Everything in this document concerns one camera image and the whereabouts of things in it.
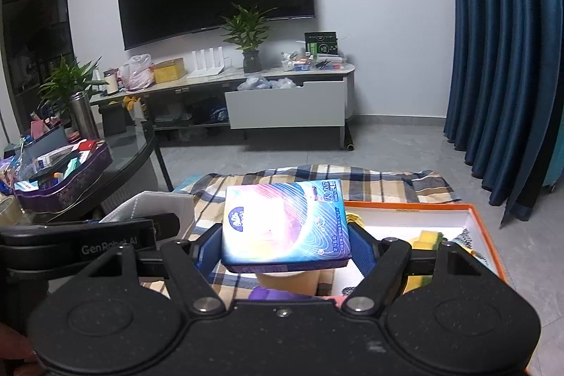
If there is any yellow green sponge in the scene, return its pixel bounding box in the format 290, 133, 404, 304
404, 230, 443, 293

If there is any green black box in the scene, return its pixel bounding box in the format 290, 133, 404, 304
304, 31, 338, 55

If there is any beige paper cup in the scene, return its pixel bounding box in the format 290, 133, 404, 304
256, 270, 320, 296

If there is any potted plant on table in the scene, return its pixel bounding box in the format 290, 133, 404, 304
37, 55, 107, 128

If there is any pink plastic bag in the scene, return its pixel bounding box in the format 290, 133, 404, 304
118, 54, 155, 92

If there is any teal suitcase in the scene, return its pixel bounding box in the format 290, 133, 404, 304
543, 145, 564, 192

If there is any blue tissue pack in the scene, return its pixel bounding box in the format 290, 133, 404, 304
221, 186, 351, 273

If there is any white router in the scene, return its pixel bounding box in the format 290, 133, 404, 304
188, 47, 225, 78

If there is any purple tray of items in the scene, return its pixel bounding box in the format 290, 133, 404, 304
14, 140, 113, 214

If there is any purple tissue pack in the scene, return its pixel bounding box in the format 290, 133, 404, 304
247, 286, 333, 302

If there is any potted plant on cabinet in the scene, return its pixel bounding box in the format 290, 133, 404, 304
223, 4, 272, 73

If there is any plaid blanket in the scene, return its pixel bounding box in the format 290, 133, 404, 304
140, 163, 462, 300

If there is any person left hand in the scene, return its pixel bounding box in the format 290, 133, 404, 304
0, 324, 35, 362

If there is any clear tape roll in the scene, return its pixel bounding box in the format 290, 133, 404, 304
0, 196, 23, 226

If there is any yellow box on cabinet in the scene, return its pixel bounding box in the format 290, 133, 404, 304
152, 58, 186, 84

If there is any blue curtain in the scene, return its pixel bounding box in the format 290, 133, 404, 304
443, 0, 563, 223

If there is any steel thermos bottle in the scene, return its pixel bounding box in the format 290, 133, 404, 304
70, 92, 99, 140

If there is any round black glass table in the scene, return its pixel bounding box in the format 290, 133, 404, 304
15, 121, 173, 223

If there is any orange white box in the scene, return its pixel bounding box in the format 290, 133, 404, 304
325, 199, 537, 374

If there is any yellow knit pouch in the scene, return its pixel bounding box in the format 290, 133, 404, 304
346, 211, 364, 228

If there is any light blue knit cloth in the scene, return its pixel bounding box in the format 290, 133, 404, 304
452, 228, 488, 263

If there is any white tv cabinet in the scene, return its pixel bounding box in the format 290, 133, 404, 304
91, 64, 356, 149

